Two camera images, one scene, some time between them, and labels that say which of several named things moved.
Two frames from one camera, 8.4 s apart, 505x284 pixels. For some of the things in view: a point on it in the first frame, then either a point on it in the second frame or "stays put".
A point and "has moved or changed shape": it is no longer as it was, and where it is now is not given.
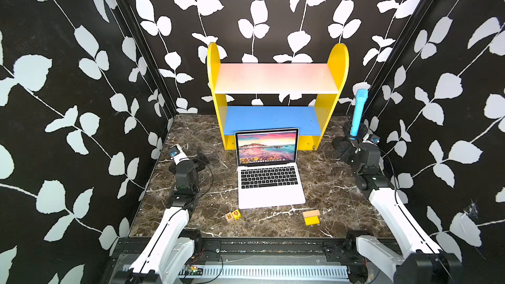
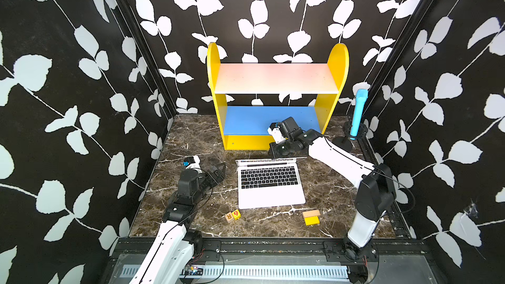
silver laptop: [267, 169] has moved or changed shape
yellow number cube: [237, 214] stays put
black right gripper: [351, 150] -> [274, 152]
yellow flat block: [312, 220] stays put
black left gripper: [200, 165] -> [219, 176]
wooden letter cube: [229, 217] stays put
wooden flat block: [312, 213] stays put
